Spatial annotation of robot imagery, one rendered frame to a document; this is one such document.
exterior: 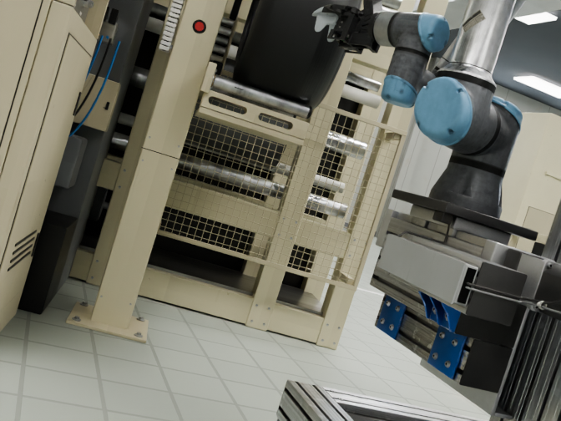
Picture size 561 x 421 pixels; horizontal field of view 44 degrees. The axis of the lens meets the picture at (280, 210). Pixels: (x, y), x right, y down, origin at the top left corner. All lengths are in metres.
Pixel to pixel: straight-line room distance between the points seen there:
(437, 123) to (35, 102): 0.92
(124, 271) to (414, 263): 1.37
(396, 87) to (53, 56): 0.79
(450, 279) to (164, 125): 1.44
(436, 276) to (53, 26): 1.05
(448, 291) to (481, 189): 0.36
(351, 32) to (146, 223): 1.10
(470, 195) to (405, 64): 0.30
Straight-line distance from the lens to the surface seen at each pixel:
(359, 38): 1.58
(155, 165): 2.37
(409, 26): 1.49
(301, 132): 2.31
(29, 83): 1.73
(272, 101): 2.32
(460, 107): 1.32
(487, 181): 1.45
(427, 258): 1.21
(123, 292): 2.43
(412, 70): 1.47
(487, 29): 1.39
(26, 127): 1.73
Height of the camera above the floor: 0.67
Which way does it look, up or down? 3 degrees down
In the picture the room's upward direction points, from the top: 17 degrees clockwise
